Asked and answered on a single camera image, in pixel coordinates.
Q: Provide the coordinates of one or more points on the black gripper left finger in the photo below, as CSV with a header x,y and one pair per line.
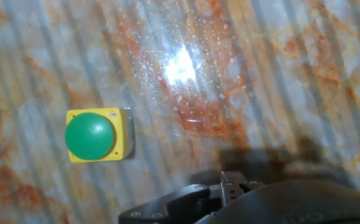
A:
x,y
173,207

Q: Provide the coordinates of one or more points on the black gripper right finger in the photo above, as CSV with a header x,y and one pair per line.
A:
x,y
231,186

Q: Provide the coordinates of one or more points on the yellow box green mushroom button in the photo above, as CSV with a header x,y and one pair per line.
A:
x,y
89,137

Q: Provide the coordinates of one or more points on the orange marble pattern mat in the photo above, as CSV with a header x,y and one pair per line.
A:
x,y
261,93

